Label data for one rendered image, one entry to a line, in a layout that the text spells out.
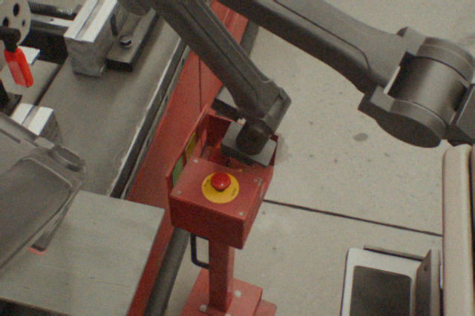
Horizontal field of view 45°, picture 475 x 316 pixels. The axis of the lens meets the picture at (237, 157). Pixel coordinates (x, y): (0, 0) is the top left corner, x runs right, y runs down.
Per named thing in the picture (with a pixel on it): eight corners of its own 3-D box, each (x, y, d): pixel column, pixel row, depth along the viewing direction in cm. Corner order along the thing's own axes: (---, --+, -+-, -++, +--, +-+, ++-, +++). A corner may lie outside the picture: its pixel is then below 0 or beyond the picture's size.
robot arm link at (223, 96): (266, 136, 97) (289, 93, 99) (207, 103, 97) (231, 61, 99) (257, 148, 109) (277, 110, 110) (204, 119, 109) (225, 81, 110)
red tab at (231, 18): (228, 44, 170) (228, 25, 165) (221, 42, 171) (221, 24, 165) (239, 12, 179) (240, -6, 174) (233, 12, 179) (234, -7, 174)
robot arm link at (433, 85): (481, 147, 63) (500, 106, 64) (422, 96, 59) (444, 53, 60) (420, 145, 71) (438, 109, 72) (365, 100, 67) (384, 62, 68)
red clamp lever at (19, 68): (33, 91, 77) (12, 35, 69) (4, 85, 78) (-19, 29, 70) (38, 81, 78) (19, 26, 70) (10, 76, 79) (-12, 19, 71)
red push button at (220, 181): (225, 200, 110) (226, 190, 107) (206, 193, 111) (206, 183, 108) (233, 185, 112) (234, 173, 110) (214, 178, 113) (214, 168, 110)
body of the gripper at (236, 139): (229, 124, 117) (240, 104, 111) (274, 147, 117) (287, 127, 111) (218, 148, 113) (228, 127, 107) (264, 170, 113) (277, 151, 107)
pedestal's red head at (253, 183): (242, 251, 116) (246, 203, 102) (170, 225, 119) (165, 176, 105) (272, 176, 128) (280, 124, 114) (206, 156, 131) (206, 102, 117)
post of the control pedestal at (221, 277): (225, 313, 165) (230, 214, 122) (208, 306, 166) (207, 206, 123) (232, 297, 168) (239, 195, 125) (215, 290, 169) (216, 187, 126)
